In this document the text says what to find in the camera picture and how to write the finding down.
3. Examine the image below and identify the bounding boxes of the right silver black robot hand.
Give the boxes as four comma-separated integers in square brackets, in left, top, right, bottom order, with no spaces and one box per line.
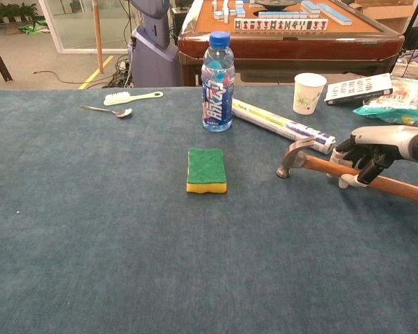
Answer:
[326,125,418,189]

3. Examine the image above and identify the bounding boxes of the wooden handle claw hammer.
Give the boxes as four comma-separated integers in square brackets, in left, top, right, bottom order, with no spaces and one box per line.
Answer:
[276,136,418,207]

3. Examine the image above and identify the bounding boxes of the green yellow scouring sponge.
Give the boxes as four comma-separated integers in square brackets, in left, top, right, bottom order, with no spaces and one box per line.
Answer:
[186,147,228,194]

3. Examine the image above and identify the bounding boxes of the teal snack bag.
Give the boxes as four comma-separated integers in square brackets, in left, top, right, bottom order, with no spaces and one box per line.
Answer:
[352,77,418,127]

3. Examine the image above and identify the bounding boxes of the white cover paperback book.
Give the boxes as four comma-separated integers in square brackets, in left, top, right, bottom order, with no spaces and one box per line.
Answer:
[324,72,394,106]

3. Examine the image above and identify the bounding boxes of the white paper cup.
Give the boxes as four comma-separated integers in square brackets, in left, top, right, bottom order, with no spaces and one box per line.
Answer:
[293,72,327,116]

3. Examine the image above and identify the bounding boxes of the white printed wrap roll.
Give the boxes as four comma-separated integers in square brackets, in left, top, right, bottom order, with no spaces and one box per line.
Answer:
[231,98,337,156]

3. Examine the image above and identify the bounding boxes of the cardboard box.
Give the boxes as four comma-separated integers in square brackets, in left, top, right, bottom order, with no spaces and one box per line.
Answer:
[348,0,418,34]

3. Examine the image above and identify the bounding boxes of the black tripod stand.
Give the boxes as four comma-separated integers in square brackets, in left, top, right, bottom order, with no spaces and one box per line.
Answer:
[403,0,418,38]

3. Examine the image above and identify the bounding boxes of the brown mahjong table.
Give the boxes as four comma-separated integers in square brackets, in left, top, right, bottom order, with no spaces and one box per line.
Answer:
[177,0,405,87]

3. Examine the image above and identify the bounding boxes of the upright mahjong tile row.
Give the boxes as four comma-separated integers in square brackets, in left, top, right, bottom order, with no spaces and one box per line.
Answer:
[233,17,330,31]

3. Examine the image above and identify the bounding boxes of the blue cap drink bottle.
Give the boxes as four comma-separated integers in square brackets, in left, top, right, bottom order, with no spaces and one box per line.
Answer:
[201,31,236,134]

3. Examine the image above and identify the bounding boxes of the blue white mahjong tile cluster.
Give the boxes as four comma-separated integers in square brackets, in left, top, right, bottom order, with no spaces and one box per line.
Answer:
[211,0,247,24]

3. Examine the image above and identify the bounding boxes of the metal spoon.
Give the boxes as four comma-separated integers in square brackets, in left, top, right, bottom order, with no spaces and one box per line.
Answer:
[79,104,134,119]

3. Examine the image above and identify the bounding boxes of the light green scrub brush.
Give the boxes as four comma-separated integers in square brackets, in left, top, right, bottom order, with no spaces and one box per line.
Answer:
[103,90,164,106]

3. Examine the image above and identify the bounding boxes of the blue felt table cloth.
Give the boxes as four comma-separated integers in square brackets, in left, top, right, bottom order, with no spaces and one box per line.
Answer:
[0,85,418,334]

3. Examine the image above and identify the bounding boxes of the wooden pole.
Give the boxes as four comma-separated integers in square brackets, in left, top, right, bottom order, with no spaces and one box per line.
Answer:
[91,0,105,74]

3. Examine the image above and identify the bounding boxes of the white framed glass partition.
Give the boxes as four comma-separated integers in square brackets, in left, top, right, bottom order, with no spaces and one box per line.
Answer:
[38,0,133,55]

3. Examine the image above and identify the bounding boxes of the green plastic sheet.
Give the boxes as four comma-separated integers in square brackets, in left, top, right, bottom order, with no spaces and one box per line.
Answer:
[19,22,52,35]

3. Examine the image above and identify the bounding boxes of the green potted plants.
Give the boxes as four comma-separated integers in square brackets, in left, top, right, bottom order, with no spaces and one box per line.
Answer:
[0,2,39,34]

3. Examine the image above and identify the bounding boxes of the blue white mahjong tile wall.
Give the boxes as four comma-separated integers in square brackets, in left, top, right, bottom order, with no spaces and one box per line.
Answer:
[318,3,353,26]
[258,10,309,19]

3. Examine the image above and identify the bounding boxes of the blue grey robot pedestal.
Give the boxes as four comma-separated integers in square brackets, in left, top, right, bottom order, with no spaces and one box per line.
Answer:
[128,0,180,88]

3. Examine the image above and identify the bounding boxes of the tangled floor cable bundle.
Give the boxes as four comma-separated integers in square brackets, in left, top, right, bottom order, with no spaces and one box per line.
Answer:
[106,54,135,88]

